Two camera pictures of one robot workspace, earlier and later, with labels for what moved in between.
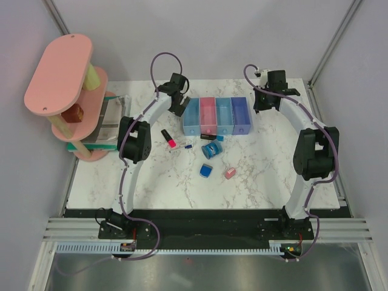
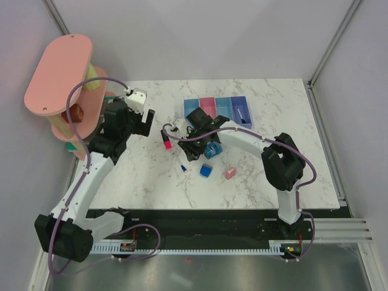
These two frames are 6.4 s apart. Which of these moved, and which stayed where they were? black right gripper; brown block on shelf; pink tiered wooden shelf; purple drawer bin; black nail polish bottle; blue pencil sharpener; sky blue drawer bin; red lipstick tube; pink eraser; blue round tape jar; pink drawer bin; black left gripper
Moved: red lipstick tube; black left gripper; black right gripper; black nail polish bottle
Stayed: pink tiered wooden shelf; pink eraser; pink drawer bin; purple drawer bin; sky blue drawer bin; blue pencil sharpener; brown block on shelf; blue round tape jar
